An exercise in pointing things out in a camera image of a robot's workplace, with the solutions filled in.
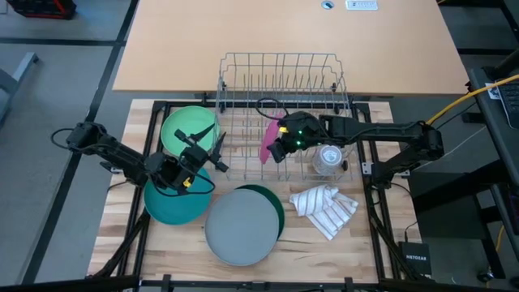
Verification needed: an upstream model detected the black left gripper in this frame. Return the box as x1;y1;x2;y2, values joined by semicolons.
174;123;229;182

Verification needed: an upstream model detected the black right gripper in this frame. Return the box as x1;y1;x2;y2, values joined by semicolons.
268;110;325;164

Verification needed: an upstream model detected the yellow cable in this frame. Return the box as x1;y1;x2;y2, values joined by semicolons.
425;74;519;125

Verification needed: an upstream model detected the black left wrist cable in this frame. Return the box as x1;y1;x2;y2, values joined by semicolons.
152;161;217;199

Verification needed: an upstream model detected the white power strip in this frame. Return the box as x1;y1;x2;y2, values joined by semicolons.
345;0;379;11

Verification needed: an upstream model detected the thin grey cable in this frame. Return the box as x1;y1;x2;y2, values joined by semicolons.
415;126;487;171

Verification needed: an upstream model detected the black keyboard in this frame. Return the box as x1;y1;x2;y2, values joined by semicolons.
496;80;519;131

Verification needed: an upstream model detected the black side table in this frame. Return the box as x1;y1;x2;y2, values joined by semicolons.
465;48;519;281

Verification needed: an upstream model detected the small pink plate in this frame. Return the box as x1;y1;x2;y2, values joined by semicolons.
259;117;285;165

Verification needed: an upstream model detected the grey plate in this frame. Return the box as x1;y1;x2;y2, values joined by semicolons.
204;188;281;268

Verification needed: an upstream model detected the light green plate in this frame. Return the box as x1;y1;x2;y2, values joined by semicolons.
160;105;221;158

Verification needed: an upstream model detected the white striped dish towel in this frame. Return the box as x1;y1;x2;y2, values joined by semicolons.
289;184;360;241

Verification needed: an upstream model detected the white paper sticker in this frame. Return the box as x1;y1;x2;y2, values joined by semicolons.
484;83;503;101

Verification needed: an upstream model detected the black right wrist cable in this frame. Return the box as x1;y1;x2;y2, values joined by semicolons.
255;97;291;122

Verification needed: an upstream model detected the tan wooden desk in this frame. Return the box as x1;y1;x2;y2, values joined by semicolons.
112;0;470;97

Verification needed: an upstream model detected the black network switch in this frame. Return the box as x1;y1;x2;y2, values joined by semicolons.
398;241;433;279

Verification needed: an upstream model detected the black and red toolbox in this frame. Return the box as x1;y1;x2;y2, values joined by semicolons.
6;0;78;20

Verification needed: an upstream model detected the black metal table frame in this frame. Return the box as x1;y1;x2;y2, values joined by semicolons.
0;99;519;292

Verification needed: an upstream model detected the grey wire dish rack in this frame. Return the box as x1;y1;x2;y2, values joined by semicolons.
214;51;358;183

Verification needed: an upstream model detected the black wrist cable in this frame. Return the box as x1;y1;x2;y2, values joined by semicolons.
152;161;217;199
255;97;291;122

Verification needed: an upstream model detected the clear patterned glass cup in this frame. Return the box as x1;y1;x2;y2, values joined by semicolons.
311;144;349;176

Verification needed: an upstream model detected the dark green plate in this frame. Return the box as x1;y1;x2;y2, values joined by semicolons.
234;184;286;240

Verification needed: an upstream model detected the teal plate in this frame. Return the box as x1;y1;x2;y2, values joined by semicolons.
144;165;214;226

